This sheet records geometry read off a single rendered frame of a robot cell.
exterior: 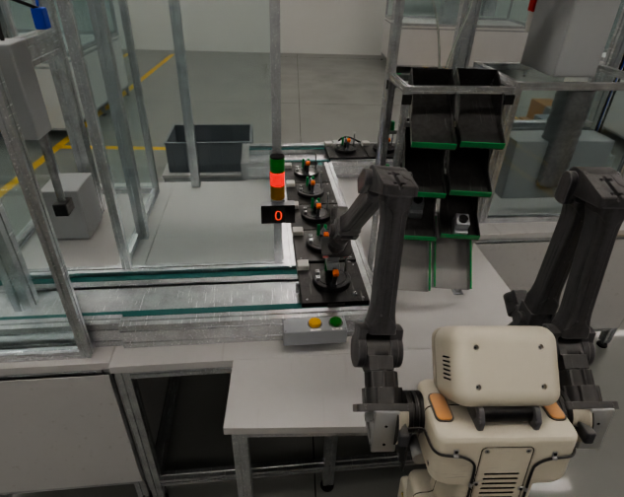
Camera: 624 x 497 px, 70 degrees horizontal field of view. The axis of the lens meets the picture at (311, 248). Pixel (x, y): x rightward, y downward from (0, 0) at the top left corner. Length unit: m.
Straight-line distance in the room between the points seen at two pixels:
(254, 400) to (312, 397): 0.17
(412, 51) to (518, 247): 8.01
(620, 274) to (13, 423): 2.90
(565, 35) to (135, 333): 2.07
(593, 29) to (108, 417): 2.46
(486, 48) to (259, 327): 9.55
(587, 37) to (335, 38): 9.89
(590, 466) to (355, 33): 10.69
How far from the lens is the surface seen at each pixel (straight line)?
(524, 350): 0.95
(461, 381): 0.91
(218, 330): 1.56
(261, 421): 1.38
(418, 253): 1.67
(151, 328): 1.58
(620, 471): 2.75
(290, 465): 2.10
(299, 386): 1.45
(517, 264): 2.56
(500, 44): 10.72
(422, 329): 1.69
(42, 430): 1.97
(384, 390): 0.98
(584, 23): 2.38
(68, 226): 2.28
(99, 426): 1.89
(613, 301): 3.09
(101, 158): 1.64
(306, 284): 1.65
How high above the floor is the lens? 1.97
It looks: 33 degrees down
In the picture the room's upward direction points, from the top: 2 degrees clockwise
